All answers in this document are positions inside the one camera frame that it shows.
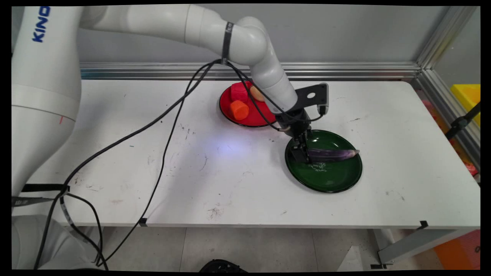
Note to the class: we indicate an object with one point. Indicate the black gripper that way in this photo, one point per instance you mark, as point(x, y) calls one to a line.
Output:
point(294, 122)

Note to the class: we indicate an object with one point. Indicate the purple eggplant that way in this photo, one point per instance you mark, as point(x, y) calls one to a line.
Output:
point(333, 155)

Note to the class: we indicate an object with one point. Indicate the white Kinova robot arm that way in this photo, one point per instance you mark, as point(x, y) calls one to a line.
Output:
point(46, 76)

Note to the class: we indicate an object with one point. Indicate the dark green round plate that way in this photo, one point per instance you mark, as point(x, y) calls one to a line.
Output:
point(326, 178)

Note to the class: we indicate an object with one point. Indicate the red round plate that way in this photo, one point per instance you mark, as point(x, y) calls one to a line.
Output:
point(251, 118)

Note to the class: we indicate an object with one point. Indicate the yellow potato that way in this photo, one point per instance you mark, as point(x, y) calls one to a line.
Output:
point(256, 94)

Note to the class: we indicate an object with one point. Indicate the orange carrot piece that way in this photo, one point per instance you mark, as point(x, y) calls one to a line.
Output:
point(239, 110)

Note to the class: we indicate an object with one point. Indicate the red cube toy fruit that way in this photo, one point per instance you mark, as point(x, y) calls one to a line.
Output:
point(238, 92)

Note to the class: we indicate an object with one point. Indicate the black tape marker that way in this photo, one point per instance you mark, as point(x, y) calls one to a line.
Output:
point(143, 221)
point(423, 224)

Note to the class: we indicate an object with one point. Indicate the black round floor object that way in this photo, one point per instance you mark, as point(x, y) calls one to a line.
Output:
point(222, 266)

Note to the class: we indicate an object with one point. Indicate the black stand pole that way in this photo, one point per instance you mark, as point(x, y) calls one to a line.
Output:
point(460, 123)

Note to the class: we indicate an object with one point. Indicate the yellow plastic bin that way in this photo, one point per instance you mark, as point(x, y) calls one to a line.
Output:
point(468, 96)

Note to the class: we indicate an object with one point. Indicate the orange box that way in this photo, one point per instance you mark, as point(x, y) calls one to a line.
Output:
point(460, 251)

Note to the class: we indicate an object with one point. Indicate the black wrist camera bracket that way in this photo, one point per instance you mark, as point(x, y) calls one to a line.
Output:
point(312, 96)

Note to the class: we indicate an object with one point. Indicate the horizontal aluminium frame rail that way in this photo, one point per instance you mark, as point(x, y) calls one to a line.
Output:
point(345, 71)

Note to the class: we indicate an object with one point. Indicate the side aluminium frame rail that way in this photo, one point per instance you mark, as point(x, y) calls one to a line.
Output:
point(447, 109)

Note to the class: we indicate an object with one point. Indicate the red object behind rail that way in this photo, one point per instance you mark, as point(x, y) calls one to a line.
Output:
point(470, 168)

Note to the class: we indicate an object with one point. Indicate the upright aluminium frame post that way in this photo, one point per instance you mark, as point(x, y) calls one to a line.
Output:
point(445, 36)

